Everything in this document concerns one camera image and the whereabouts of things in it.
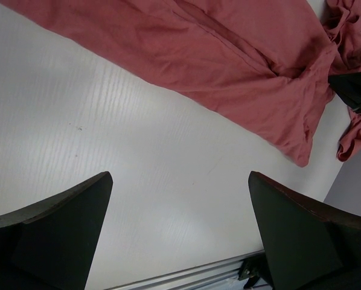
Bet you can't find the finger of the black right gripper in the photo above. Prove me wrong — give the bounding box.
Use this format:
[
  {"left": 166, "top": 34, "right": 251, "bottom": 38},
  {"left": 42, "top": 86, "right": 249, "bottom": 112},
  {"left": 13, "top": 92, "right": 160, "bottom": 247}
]
[{"left": 328, "top": 72, "right": 361, "bottom": 114}]

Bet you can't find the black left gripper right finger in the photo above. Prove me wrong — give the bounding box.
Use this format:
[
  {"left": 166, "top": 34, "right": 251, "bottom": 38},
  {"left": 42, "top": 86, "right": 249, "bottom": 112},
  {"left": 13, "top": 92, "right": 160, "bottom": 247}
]
[{"left": 248, "top": 172, "right": 361, "bottom": 289}]

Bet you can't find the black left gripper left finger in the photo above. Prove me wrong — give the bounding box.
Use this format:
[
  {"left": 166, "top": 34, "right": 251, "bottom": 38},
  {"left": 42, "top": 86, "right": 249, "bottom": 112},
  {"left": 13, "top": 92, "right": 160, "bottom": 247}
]
[{"left": 0, "top": 172, "right": 113, "bottom": 289}]

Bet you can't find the pink t-shirt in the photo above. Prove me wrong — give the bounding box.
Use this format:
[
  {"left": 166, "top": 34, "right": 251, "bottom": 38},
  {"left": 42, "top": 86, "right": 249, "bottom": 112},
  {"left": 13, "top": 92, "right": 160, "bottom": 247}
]
[
  {"left": 3, "top": 1, "right": 337, "bottom": 167},
  {"left": 323, "top": 1, "right": 361, "bottom": 162}
]

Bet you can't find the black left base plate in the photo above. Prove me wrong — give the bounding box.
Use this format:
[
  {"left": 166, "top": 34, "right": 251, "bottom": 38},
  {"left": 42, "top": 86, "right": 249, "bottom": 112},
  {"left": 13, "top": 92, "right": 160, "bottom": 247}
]
[{"left": 238, "top": 254, "right": 274, "bottom": 289}]

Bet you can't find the aluminium front rail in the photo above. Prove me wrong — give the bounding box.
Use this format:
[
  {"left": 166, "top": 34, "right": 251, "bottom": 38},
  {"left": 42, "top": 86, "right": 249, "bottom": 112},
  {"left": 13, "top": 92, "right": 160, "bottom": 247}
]
[{"left": 113, "top": 250, "right": 264, "bottom": 290}]

